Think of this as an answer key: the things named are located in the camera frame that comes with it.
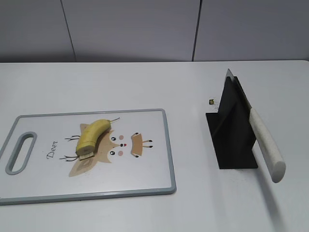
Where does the yellow banana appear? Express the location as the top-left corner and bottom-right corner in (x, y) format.
(75, 117), (120, 157)

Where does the thin banana end slice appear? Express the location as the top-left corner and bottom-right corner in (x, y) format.
(79, 152), (94, 160)

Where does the grey-rimmed deer cutting board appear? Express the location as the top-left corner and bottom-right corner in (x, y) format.
(0, 109), (176, 205)

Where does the black knife stand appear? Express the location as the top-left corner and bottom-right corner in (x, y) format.
(206, 74), (258, 169)

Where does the white-handled kitchen knife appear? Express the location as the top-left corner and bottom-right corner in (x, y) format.
(225, 70), (286, 183)

